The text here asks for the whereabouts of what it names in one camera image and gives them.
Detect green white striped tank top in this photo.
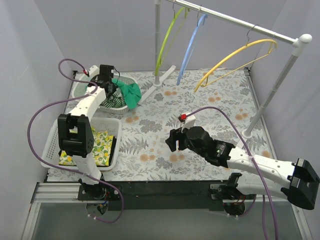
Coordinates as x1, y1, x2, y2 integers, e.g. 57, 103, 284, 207
100, 87, 126, 109

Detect yellow plastic hanger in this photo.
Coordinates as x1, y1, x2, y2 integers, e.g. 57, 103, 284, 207
193, 26, 278, 93

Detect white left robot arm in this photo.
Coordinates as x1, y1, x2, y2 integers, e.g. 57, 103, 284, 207
57, 64, 115, 200

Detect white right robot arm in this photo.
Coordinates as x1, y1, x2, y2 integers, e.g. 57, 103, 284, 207
165, 126, 320, 210

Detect green plastic hanger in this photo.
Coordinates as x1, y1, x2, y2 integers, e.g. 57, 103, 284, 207
154, 7, 190, 76

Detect blue plastic hanger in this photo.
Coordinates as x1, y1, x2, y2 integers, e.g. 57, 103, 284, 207
176, 10, 208, 86

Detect pale green oval basket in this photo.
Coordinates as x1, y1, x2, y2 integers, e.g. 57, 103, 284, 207
71, 73, 139, 115

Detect green cloth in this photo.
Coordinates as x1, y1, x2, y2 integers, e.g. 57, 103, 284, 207
112, 78, 142, 110

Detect white plastic laundry basket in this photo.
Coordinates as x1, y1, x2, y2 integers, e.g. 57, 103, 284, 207
41, 117, 122, 172

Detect lemon print folded cloth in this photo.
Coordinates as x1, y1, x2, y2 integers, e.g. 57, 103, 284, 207
58, 127, 113, 167

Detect black folded cloth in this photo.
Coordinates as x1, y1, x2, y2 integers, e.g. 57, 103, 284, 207
108, 135, 117, 167

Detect white metal clothes rack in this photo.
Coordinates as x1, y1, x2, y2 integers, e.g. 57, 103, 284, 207
138, 0, 312, 139

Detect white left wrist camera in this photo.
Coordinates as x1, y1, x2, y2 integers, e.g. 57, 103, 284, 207
83, 65, 100, 78

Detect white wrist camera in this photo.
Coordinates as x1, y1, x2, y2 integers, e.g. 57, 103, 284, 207
83, 65, 100, 78
178, 113, 196, 132

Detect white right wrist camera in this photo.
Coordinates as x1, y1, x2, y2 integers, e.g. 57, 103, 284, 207
178, 113, 196, 132

